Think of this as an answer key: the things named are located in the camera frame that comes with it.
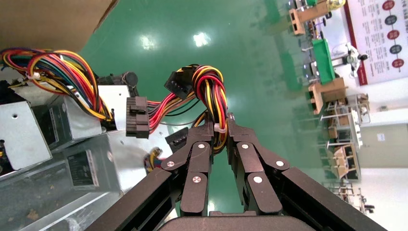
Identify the white wall poster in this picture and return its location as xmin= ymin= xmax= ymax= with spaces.
xmin=344 ymin=0 xmax=408 ymax=86

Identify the brown cardboard divider box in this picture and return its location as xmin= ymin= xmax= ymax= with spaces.
xmin=0 ymin=0 xmax=119 ymax=53

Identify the grey power supply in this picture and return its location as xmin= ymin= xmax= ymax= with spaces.
xmin=0 ymin=79 xmax=53 ymax=171
xmin=62 ymin=64 xmax=230 ymax=200
xmin=0 ymin=48 xmax=132 ymax=153

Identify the wooden workbench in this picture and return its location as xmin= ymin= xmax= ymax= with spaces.
xmin=307 ymin=77 xmax=349 ymax=116
xmin=288 ymin=0 xmax=332 ymax=36
xmin=331 ymin=143 xmax=363 ymax=181

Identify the small white machine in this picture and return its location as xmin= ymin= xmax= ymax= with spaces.
xmin=331 ymin=42 xmax=370 ymax=77

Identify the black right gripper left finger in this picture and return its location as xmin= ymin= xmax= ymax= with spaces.
xmin=86 ymin=111 xmax=215 ymax=231

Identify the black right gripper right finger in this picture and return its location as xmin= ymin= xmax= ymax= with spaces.
xmin=226 ymin=112 xmax=388 ymax=231

